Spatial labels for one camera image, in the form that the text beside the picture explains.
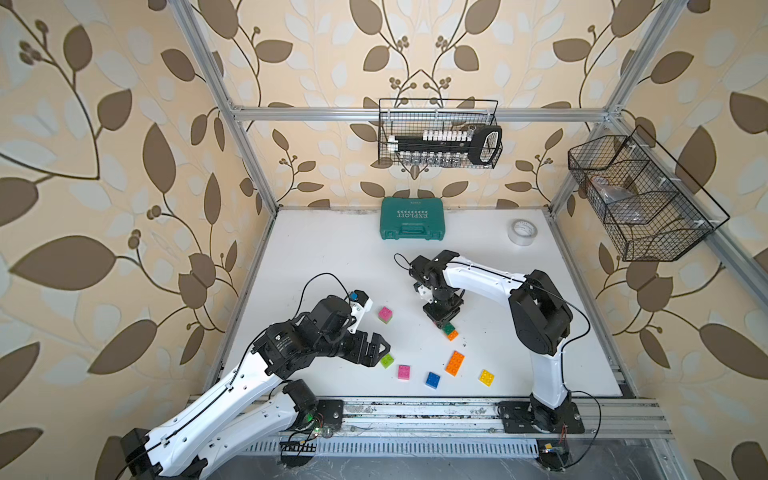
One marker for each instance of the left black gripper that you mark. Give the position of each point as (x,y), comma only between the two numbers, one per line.
(369,359)

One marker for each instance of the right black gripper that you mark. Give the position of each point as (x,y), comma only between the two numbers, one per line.
(442,317)

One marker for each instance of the pink lego brick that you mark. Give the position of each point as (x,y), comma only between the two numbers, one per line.
(404,372)
(385,313)

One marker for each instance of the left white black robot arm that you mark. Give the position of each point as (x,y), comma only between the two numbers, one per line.
(259,397)

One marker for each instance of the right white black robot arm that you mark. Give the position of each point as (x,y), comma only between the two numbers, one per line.
(540,315)

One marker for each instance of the long orange lego brick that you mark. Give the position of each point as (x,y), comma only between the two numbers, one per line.
(454,363)

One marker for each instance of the blue lego brick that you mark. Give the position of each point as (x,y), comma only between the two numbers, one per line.
(432,380)

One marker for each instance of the yellow lego brick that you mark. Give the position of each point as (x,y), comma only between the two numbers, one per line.
(486,378)

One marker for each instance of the green plastic tool case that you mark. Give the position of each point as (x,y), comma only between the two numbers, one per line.
(403,218)

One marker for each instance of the clear tape roll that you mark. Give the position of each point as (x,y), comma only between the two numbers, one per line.
(522,232)

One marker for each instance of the black white tool in basket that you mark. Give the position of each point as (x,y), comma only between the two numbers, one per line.
(478,146)

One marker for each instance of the plastic bag in basket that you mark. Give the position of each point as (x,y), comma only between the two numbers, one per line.
(622,206)

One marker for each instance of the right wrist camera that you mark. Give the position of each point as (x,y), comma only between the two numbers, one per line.
(425,293)

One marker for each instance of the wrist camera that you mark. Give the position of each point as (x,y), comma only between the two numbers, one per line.
(360,304)
(425,293)

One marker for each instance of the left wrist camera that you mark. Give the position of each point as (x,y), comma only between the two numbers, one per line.
(360,304)

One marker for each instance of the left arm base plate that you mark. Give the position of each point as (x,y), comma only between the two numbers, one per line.
(325,414)

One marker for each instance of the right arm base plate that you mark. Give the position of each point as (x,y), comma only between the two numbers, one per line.
(533,417)

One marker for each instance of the black wire basket back wall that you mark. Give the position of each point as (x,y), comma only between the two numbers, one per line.
(412,116)

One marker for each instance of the black wire basket wall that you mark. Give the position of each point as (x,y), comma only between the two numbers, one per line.
(412,116)
(679,212)

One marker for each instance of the black wire basket right wall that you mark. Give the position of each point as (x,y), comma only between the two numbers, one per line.
(679,212)

